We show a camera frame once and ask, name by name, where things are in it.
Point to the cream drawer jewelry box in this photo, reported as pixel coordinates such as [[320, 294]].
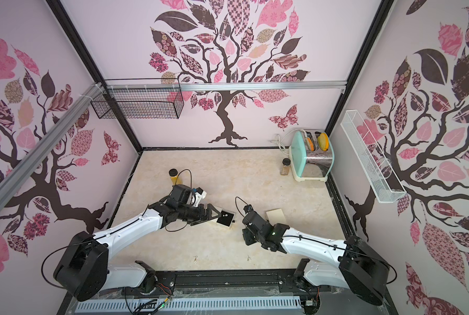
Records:
[[225, 219]]

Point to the white slotted cable duct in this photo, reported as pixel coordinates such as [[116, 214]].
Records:
[[127, 306]]

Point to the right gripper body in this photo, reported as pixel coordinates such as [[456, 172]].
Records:
[[251, 218]]

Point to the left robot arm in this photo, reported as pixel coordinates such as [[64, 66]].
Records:
[[85, 267]]

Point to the yellow spice jar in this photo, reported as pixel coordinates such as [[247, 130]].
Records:
[[174, 176]]

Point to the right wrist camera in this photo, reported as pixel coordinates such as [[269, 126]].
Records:
[[248, 209]]

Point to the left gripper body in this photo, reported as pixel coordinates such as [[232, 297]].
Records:
[[190, 214]]

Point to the aluminium rail back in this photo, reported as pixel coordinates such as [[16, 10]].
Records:
[[238, 86]]

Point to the white wire shelf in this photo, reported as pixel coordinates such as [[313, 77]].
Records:
[[377, 168]]

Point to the aluminium rail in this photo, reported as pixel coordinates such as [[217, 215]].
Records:
[[19, 175], [238, 86]]

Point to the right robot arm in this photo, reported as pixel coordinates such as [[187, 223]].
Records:
[[350, 264]]

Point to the mint green toaster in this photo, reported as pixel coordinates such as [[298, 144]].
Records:
[[311, 154]]

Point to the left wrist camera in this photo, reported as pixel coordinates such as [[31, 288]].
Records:
[[199, 194]]

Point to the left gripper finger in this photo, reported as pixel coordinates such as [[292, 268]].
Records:
[[202, 219], [208, 210]]

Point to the aluminium rail left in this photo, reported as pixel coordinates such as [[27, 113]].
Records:
[[19, 175]]

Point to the black wire basket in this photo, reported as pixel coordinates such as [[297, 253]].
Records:
[[144, 101]]

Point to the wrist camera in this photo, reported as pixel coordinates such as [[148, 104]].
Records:
[[248, 209], [199, 194]]

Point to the brown spice jar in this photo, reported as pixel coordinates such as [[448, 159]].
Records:
[[285, 166]]

